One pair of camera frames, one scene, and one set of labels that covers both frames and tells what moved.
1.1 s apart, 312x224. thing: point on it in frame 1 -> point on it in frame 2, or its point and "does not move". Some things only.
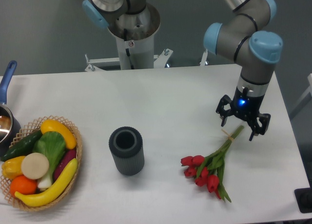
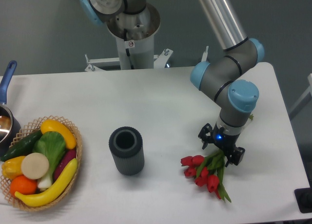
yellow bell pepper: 11,168 does not move
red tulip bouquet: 210,171 does not move
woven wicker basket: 28,130 does not move
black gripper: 246,106 -> 226,142
